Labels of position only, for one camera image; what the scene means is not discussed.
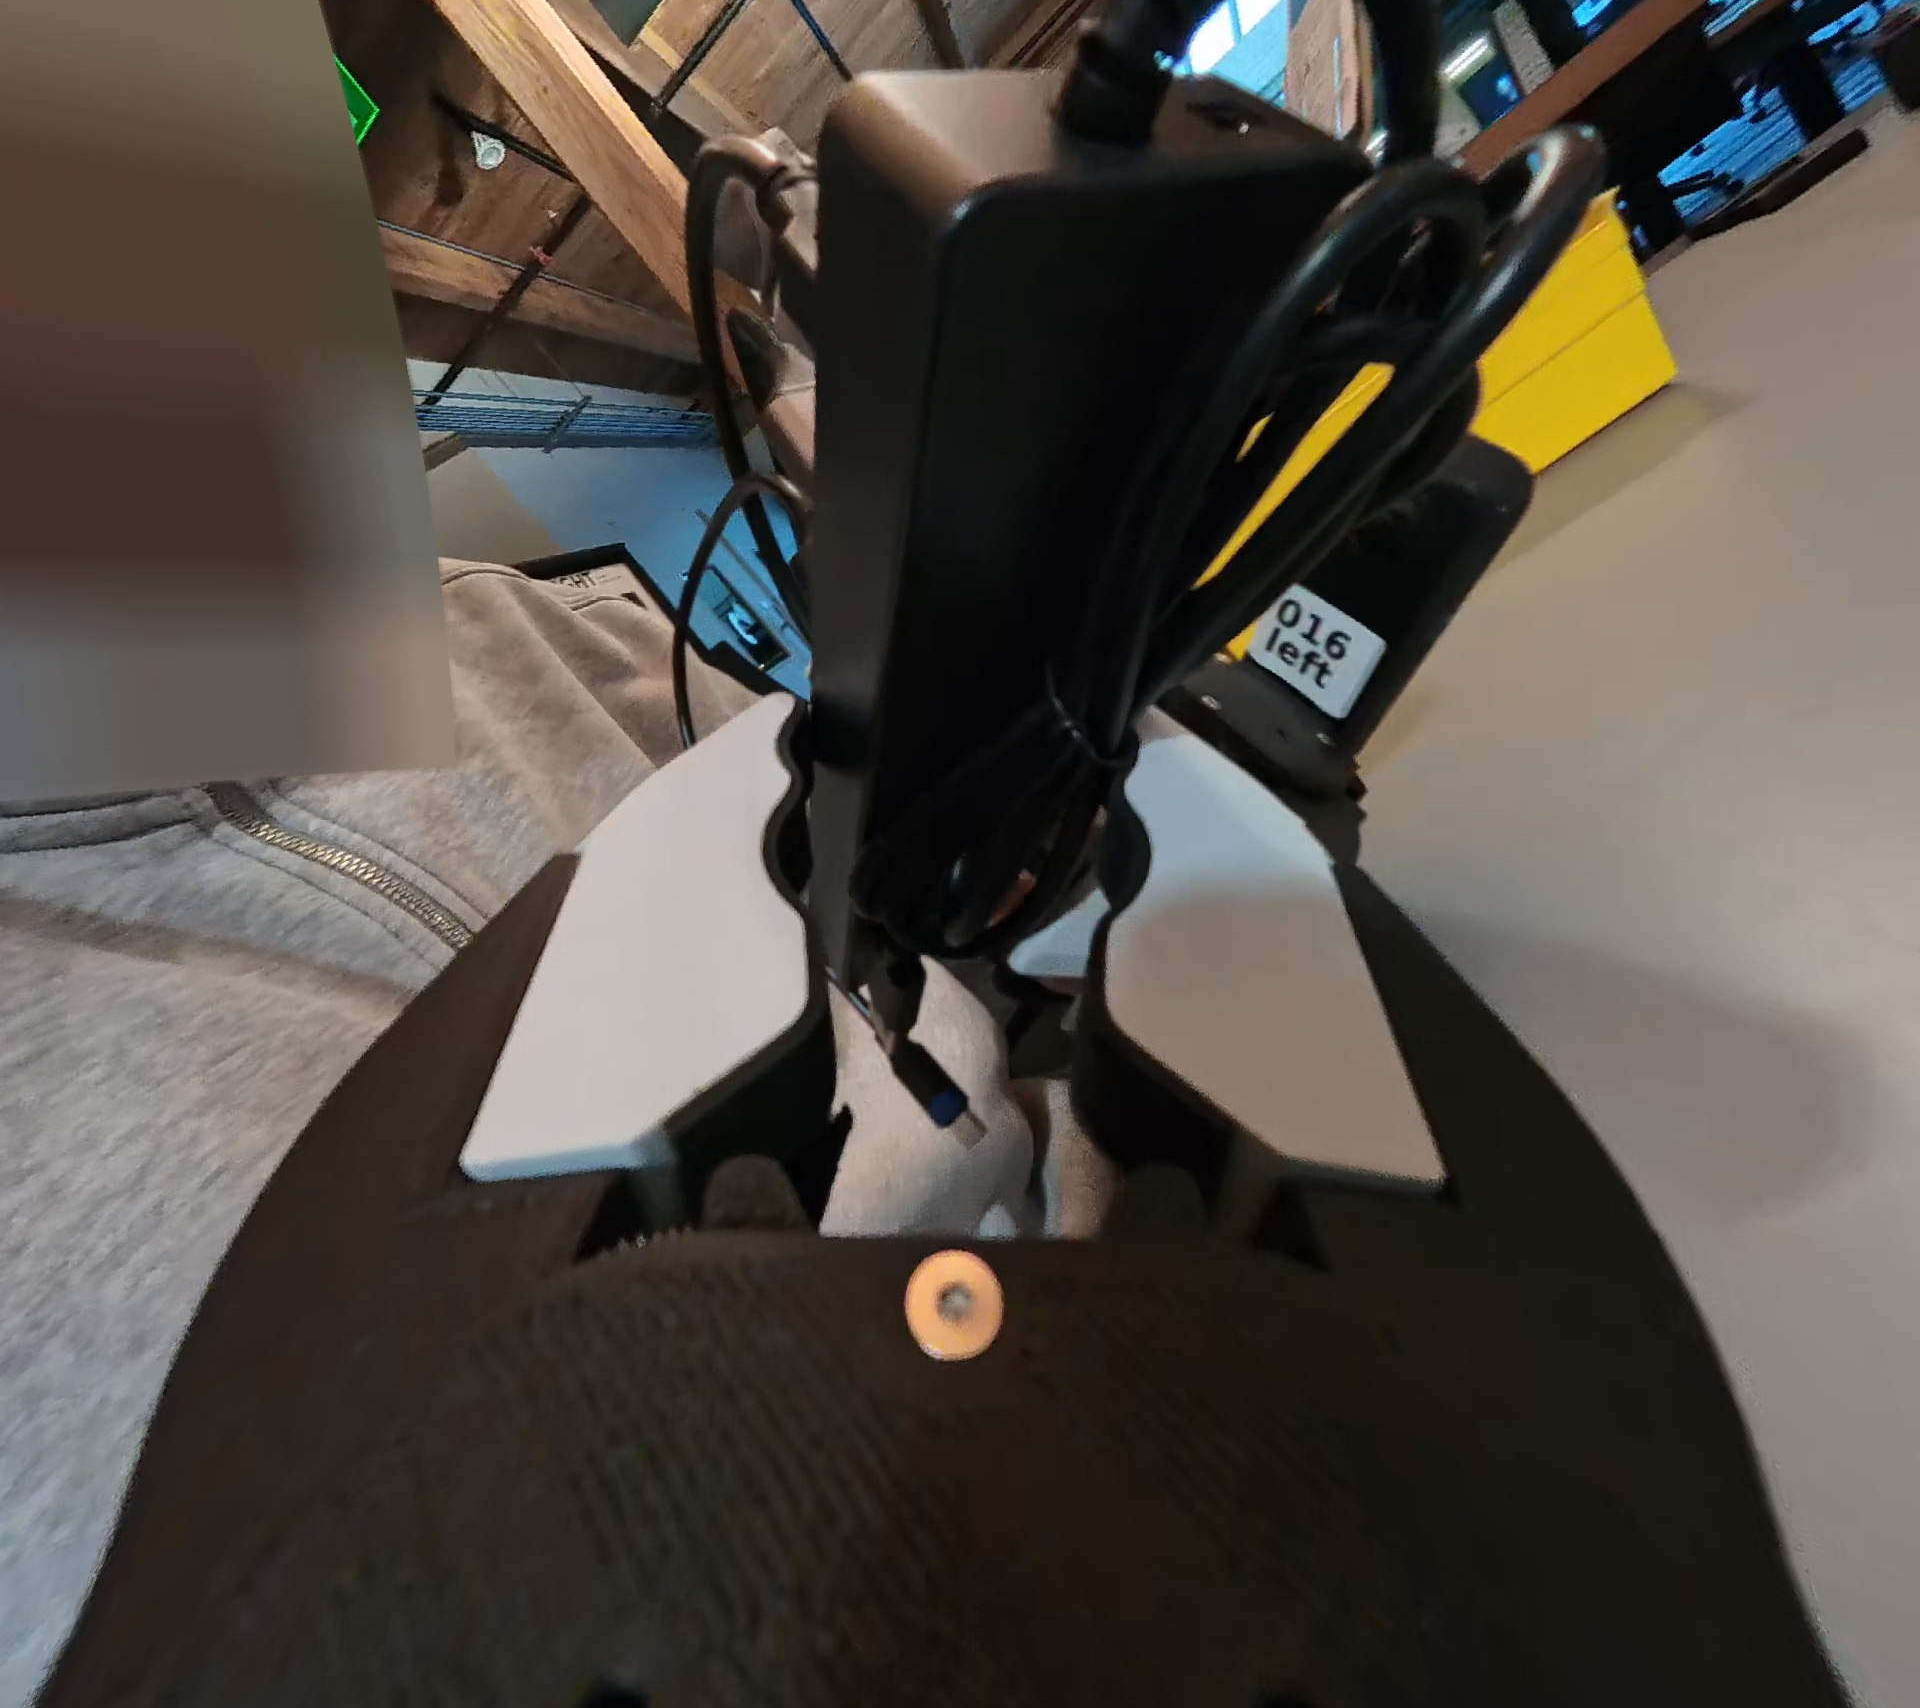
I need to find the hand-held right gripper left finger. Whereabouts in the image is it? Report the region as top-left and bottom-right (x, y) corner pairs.
(457, 693), (840, 1242)

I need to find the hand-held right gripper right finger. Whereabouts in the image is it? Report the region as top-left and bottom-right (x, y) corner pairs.
(1068, 710), (1453, 1233)

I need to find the yellow plastic bin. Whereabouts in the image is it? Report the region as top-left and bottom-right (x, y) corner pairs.
(1200, 184), (1681, 659)

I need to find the black framed tag sign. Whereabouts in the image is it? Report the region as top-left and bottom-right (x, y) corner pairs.
(510, 541), (679, 617)

